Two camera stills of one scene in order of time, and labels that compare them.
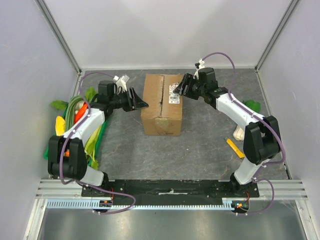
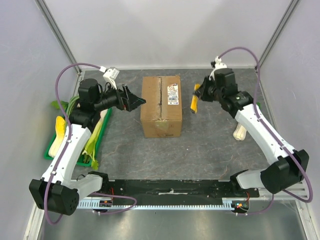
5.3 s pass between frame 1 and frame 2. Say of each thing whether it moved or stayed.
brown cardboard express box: stayed
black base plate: stayed
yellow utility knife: moved
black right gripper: moved
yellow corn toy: stayed
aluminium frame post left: stayed
